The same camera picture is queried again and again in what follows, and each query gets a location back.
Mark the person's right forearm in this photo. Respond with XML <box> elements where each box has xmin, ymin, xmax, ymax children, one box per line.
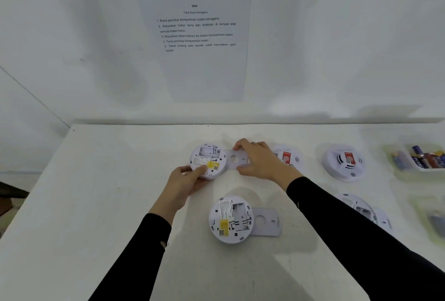
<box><xmin>283</xmin><ymin>172</ymin><xmax>445</xmax><ymax>301</ymax></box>

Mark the white round smoke detector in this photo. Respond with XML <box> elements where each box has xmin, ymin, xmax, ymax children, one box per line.
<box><xmin>208</xmin><ymin>195</ymin><xmax>255</xmax><ymax>244</ymax></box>
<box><xmin>273</xmin><ymin>146</ymin><xmax>305</xmax><ymax>173</ymax></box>
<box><xmin>335</xmin><ymin>192</ymin><xmax>378</xmax><ymax>225</ymax></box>
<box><xmin>189</xmin><ymin>143</ymin><xmax>227</xmax><ymax>180</ymax></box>
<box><xmin>322</xmin><ymin>144</ymin><xmax>366</xmax><ymax>182</ymax></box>

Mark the person's right hand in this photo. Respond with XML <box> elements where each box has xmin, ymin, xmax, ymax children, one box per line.
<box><xmin>233</xmin><ymin>139</ymin><xmax>302</xmax><ymax>192</ymax></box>

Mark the person's left hand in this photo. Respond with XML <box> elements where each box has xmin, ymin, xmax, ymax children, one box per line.
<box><xmin>153</xmin><ymin>165</ymin><xmax>209</xmax><ymax>213</ymax></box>

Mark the mounting plate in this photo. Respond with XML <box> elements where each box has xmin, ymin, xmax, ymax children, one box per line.
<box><xmin>224</xmin><ymin>149</ymin><xmax>250</xmax><ymax>170</ymax></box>
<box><xmin>250</xmin><ymin>206</ymin><xmax>282</xmax><ymax>237</ymax></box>
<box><xmin>372</xmin><ymin>208</ymin><xmax>394</xmax><ymax>234</ymax></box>

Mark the person's left forearm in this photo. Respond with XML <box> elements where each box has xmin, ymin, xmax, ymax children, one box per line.
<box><xmin>89</xmin><ymin>204</ymin><xmax>181</xmax><ymax>301</ymax></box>

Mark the white paper with text lines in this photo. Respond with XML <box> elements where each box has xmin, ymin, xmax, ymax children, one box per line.
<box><xmin>137</xmin><ymin>0</ymin><xmax>259</xmax><ymax>104</ymax></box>

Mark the clear plastic container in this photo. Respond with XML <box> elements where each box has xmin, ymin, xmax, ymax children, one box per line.
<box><xmin>408</xmin><ymin>194</ymin><xmax>445</xmax><ymax>246</ymax></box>
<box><xmin>382</xmin><ymin>142</ymin><xmax>445</xmax><ymax>183</ymax></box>

